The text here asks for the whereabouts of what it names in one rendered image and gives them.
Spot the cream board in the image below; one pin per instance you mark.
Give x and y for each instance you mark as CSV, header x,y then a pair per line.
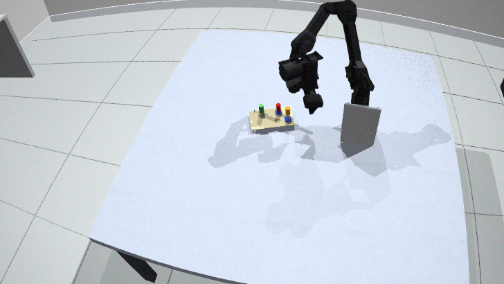
x,y
271,117

